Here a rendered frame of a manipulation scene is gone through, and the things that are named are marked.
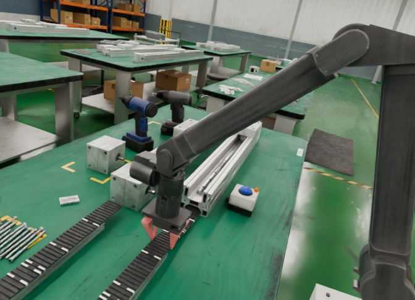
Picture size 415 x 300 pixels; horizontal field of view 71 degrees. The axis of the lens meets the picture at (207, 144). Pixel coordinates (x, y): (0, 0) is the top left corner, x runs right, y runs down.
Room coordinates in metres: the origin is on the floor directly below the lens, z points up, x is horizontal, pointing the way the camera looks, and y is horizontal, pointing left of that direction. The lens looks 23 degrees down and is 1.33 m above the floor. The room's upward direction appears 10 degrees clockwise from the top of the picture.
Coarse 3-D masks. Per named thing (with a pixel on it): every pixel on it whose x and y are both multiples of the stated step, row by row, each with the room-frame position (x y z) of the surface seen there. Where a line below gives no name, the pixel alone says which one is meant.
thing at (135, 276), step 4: (128, 268) 0.47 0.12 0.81; (124, 272) 0.45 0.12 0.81; (128, 272) 0.46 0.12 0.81; (132, 272) 0.46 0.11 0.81; (136, 272) 0.46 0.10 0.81; (128, 276) 0.45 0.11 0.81; (132, 276) 0.45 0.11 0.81; (136, 276) 0.45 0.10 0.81; (140, 276) 0.45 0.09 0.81; (144, 276) 0.45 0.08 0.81; (136, 280) 0.44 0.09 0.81; (140, 280) 0.44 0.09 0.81; (144, 280) 0.45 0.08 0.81
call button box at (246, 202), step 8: (232, 192) 0.81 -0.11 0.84; (240, 192) 0.82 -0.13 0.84; (256, 192) 0.84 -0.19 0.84; (232, 200) 0.80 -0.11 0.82; (240, 200) 0.79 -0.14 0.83; (248, 200) 0.78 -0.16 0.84; (256, 200) 0.84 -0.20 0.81; (232, 208) 0.80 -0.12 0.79; (240, 208) 0.79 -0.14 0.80; (248, 208) 0.78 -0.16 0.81; (248, 216) 0.78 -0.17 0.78
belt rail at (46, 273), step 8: (96, 232) 0.58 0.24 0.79; (88, 240) 0.55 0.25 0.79; (72, 248) 0.50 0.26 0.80; (80, 248) 0.53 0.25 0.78; (64, 256) 0.48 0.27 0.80; (56, 264) 0.46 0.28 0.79; (48, 272) 0.44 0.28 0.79; (40, 280) 0.42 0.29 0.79; (24, 288) 0.39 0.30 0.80; (32, 288) 0.40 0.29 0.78; (16, 296) 0.37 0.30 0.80; (24, 296) 0.38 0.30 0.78
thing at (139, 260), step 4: (136, 256) 0.50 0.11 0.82; (140, 256) 0.51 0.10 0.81; (136, 260) 0.49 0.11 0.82; (140, 260) 0.49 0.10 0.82; (144, 260) 0.49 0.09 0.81; (148, 260) 0.49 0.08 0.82; (140, 264) 0.48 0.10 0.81; (144, 264) 0.48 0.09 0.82; (148, 264) 0.49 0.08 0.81; (152, 264) 0.49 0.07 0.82; (156, 264) 0.49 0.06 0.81; (148, 268) 0.48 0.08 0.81; (152, 268) 0.48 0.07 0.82
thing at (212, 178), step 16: (224, 144) 1.14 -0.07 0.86; (240, 144) 1.24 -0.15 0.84; (208, 160) 0.96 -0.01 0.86; (224, 160) 1.04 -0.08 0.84; (240, 160) 1.09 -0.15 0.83; (192, 176) 0.82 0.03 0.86; (208, 176) 0.92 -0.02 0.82; (224, 176) 0.86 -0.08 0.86; (192, 192) 0.79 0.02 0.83; (208, 192) 0.75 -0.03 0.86; (208, 208) 0.74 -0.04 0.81
